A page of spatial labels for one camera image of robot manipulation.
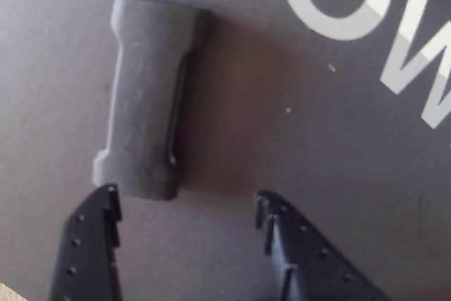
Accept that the grey WOWROBO mat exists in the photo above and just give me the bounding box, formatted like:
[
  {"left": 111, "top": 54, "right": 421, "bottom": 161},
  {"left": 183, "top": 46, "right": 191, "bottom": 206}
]
[{"left": 0, "top": 0, "right": 451, "bottom": 301}]

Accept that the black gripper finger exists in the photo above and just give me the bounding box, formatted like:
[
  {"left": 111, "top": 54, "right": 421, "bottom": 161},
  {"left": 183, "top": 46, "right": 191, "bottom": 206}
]
[
  {"left": 254, "top": 190, "right": 395, "bottom": 301},
  {"left": 47, "top": 183, "right": 123, "bottom": 301}
]

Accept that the black plastic grip piece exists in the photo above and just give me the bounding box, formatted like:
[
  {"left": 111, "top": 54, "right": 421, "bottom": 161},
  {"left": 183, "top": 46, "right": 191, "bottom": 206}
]
[{"left": 92, "top": 0, "right": 212, "bottom": 202}]

